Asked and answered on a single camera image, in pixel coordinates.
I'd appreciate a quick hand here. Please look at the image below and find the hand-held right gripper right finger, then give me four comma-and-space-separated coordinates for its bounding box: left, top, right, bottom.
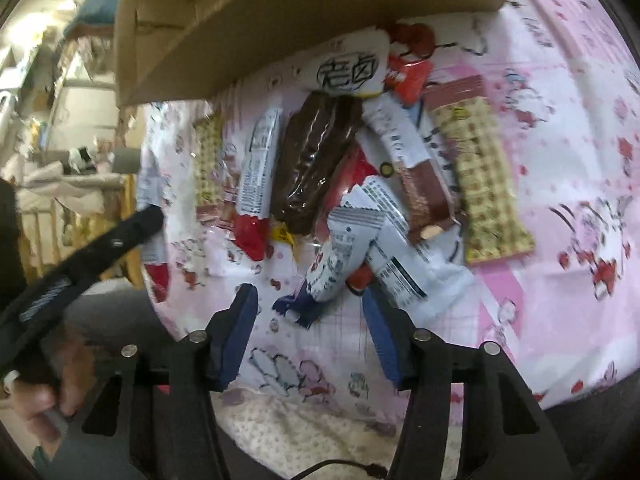
362, 289, 574, 480

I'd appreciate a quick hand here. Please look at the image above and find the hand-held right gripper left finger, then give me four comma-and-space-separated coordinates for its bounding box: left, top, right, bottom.
65, 283, 260, 480

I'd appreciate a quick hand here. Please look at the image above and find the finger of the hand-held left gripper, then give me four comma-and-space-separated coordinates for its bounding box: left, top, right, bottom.
60, 205, 167, 288

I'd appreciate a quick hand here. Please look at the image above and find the white and red snack packet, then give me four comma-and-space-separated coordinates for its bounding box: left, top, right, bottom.
137, 155, 172, 304

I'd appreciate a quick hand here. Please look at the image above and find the white snack packet black text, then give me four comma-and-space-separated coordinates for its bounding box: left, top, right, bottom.
345, 175, 476, 313

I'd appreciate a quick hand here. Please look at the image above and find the white and blue snack packet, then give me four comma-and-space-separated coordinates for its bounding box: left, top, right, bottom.
272, 205, 387, 329

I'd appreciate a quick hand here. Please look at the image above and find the yellow patterned snack bar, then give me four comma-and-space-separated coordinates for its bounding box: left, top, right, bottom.
192, 114, 239, 226
425, 76, 537, 267

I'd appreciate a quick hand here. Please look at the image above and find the red-capped white bottle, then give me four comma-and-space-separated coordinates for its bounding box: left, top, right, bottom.
232, 107, 284, 262

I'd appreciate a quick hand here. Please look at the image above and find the white and brown snack packet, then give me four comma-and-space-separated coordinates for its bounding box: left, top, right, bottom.
362, 95, 464, 245

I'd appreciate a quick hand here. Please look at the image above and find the large red snack packet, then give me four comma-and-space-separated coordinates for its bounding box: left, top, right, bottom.
320, 142, 385, 221

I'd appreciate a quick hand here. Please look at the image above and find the dark braised snack vacuum pack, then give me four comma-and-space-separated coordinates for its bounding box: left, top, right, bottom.
270, 27, 393, 247

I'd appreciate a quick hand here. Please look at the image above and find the small red snack packet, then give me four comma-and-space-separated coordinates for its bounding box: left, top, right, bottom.
384, 54, 434, 107

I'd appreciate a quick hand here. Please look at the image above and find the brown cardboard box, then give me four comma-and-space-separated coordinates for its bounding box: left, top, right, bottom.
114, 0, 526, 107

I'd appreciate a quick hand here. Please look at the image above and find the person's left hand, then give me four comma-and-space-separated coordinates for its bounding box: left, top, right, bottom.
0, 332, 93, 443

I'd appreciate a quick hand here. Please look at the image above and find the dark grey cloth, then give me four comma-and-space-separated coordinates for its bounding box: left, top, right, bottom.
65, 280, 177, 347

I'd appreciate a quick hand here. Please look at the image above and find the white dotted cloth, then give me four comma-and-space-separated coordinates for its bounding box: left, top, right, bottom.
210, 390, 461, 480

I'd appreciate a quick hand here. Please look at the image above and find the cluttered storage shelf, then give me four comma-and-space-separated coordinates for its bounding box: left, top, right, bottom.
0, 0, 122, 173

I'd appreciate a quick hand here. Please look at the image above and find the pink printed blanket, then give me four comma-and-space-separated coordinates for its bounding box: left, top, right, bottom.
137, 0, 640, 441

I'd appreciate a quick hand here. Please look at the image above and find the wooden rail frame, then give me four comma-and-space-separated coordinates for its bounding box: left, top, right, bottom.
15, 175, 147, 281

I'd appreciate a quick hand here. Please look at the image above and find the black cable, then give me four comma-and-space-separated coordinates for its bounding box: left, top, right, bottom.
290, 460, 389, 480

